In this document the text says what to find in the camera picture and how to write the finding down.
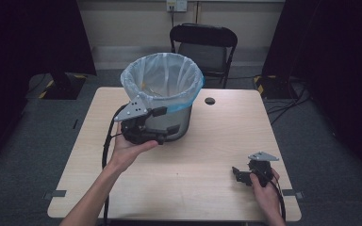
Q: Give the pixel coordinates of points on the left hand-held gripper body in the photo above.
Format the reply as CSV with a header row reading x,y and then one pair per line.
x,y
135,125

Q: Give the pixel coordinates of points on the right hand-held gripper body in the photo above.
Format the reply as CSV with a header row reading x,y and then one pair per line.
x,y
261,169

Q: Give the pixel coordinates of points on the black mesh trash can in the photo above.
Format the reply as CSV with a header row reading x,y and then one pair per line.
x,y
179,121

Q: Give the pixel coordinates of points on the translucent blue bin liner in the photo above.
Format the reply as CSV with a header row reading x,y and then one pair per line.
x,y
169,72

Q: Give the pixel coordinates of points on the person's right hand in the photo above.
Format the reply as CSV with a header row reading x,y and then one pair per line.
x,y
265,196

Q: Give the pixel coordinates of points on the person's left hand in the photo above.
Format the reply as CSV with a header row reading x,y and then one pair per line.
x,y
126,153

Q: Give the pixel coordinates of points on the grey floor tape strip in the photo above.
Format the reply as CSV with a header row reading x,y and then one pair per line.
x,y
55,194
292,193

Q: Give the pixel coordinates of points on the black folding chair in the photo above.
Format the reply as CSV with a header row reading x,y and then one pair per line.
x,y
205,47

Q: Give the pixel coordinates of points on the black stand base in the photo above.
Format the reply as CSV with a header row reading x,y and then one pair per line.
x,y
63,88
273,88

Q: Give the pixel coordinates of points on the dark curtain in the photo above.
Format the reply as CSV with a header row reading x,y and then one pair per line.
x,y
28,37
336,47

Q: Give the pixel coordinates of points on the white wall outlet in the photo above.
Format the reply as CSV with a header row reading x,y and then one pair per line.
x,y
176,5

